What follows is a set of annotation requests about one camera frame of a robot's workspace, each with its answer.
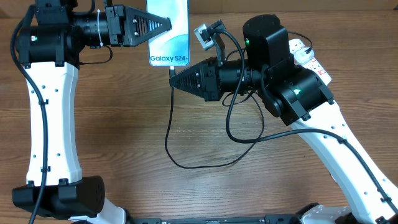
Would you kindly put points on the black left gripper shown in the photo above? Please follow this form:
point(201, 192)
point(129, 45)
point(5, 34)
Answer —
point(127, 27)

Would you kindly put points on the white power strip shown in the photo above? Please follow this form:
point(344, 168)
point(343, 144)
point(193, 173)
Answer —
point(313, 64)

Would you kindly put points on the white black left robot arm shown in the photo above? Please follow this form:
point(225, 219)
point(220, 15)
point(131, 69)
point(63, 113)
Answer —
point(45, 46)

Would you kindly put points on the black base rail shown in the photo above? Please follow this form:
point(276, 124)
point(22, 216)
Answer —
point(214, 220)

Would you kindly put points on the white charger plug adapter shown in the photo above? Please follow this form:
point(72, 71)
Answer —
point(303, 55)

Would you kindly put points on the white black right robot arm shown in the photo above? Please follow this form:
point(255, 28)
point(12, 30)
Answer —
point(273, 66)

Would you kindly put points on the blue Samsung smartphone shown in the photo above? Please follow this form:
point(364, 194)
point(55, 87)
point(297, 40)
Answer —
point(172, 47)

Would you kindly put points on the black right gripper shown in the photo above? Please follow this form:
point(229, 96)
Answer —
point(211, 88)

